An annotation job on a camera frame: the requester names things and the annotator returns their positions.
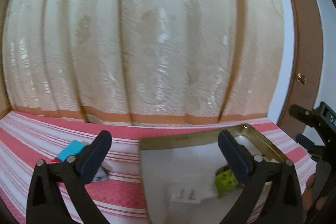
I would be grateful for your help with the green toy brick with football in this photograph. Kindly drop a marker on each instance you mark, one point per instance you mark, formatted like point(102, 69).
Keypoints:
point(225, 181)

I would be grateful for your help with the brown wooden door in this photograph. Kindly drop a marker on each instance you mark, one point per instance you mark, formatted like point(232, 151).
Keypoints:
point(308, 57)

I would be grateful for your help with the gold metal tin tray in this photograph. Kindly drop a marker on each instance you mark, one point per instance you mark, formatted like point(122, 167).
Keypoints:
point(199, 139)

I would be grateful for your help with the brass door knob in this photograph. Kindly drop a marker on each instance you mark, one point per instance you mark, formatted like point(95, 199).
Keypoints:
point(301, 78)

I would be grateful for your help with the cream floral curtain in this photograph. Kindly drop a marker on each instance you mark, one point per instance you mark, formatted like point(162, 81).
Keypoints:
point(143, 61)

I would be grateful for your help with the blue toy brick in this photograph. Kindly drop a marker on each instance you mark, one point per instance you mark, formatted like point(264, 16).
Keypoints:
point(74, 148)

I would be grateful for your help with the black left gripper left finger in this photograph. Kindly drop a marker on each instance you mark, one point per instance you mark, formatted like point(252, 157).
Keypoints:
point(45, 202)

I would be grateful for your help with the red white striped cloth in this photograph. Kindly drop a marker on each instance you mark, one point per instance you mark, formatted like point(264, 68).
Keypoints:
point(27, 138)

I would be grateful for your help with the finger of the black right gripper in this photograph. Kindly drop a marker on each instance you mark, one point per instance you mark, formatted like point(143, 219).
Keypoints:
point(308, 117)
point(316, 151)

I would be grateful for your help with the white paper tray liner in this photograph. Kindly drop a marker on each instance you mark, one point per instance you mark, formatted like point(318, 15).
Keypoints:
point(189, 181)

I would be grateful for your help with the black white small object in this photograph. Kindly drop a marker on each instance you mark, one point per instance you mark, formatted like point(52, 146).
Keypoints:
point(101, 175)

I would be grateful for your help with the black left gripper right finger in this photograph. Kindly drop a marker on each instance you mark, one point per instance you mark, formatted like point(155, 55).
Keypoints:
point(283, 203)

